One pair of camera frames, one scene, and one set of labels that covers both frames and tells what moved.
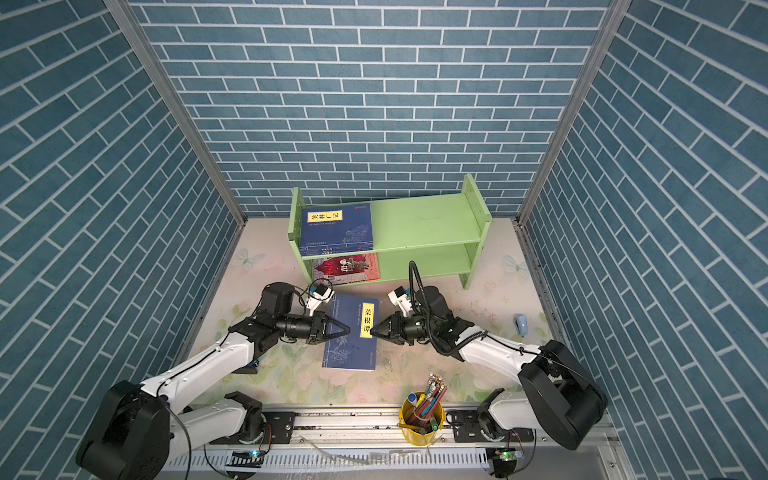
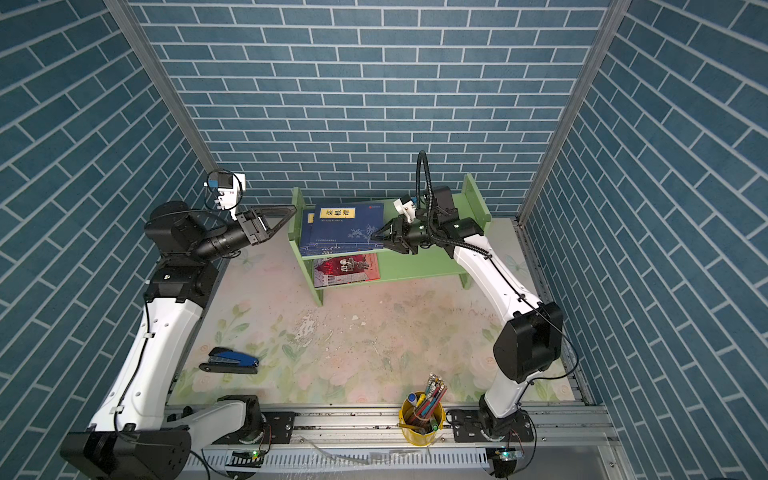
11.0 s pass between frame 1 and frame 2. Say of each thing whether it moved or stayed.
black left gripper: moved
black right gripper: moved
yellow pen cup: stayed
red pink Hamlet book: stayed
